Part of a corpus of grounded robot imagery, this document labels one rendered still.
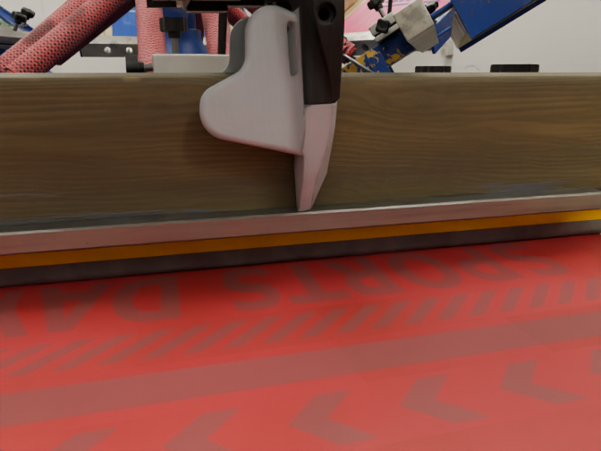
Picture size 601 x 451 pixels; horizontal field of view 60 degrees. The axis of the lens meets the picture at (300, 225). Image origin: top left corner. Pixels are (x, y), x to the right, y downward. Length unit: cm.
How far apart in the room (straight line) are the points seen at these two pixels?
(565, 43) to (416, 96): 289
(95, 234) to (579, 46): 294
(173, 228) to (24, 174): 7
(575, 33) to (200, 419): 302
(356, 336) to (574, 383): 8
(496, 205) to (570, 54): 284
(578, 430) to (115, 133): 21
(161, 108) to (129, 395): 13
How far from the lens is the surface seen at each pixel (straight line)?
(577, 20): 312
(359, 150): 27
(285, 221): 25
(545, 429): 18
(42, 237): 25
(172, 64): 78
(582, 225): 37
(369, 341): 21
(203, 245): 27
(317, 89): 23
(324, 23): 22
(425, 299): 25
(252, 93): 23
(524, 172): 32
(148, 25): 104
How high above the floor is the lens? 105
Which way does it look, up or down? 16 degrees down
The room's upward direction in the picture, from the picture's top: straight up
